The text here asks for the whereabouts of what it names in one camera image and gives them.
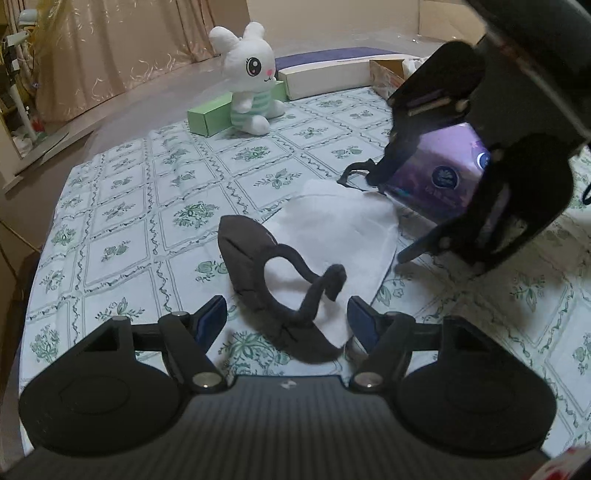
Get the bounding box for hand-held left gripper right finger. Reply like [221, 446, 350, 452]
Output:
[346, 295, 513, 394]

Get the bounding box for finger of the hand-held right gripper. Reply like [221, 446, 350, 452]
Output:
[338, 99, 468, 191]
[396, 175, 511, 266]

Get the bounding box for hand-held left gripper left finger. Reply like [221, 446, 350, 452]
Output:
[69, 295, 229, 394]

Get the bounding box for purple tissue pack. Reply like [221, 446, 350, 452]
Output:
[385, 121, 492, 222]

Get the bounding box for brown cardboard box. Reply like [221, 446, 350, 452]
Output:
[368, 55, 430, 100]

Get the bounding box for dark grey face mask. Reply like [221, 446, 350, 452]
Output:
[218, 215, 348, 365]

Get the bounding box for white face mask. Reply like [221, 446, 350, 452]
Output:
[265, 180, 400, 349]

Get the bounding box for long white box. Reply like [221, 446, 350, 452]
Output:
[277, 54, 411, 101]

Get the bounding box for flat blue box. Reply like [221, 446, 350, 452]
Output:
[274, 46, 407, 72]

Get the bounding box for floral checked tablecloth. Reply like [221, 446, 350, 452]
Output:
[25, 85, 591, 462]

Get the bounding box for white plush rabbit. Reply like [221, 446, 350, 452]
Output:
[209, 21, 287, 136]

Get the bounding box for light green box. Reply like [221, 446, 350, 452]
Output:
[187, 80, 286, 138]

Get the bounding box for beige patterned curtain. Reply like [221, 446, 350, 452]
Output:
[34, 0, 218, 123]

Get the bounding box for wooden bookshelf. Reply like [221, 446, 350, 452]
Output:
[0, 0, 44, 160]

